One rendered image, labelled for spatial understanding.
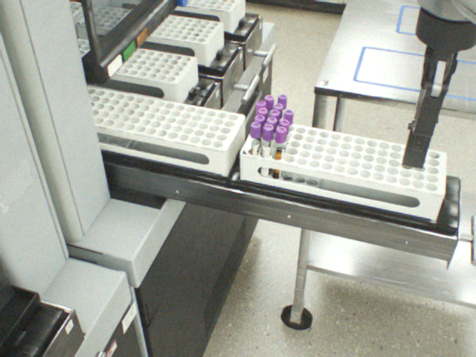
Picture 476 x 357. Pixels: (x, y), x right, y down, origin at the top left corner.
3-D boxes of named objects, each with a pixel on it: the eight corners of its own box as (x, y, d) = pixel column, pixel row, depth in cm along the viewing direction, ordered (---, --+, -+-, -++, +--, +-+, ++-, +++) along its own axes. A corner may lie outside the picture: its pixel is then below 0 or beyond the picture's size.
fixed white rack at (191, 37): (79, 51, 120) (74, 24, 115) (101, 30, 127) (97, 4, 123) (209, 72, 113) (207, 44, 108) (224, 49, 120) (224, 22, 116)
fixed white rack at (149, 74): (39, 88, 109) (32, 59, 105) (66, 62, 116) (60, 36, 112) (180, 114, 102) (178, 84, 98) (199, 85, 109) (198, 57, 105)
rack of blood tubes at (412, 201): (238, 185, 87) (238, 155, 83) (256, 147, 94) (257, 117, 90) (434, 227, 80) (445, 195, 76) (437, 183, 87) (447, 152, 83)
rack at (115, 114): (62, 147, 95) (53, 117, 90) (91, 114, 102) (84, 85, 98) (227, 182, 88) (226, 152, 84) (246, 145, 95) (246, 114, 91)
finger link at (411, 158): (433, 126, 76) (433, 129, 75) (422, 166, 80) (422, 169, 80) (411, 123, 76) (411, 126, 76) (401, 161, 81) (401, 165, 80)
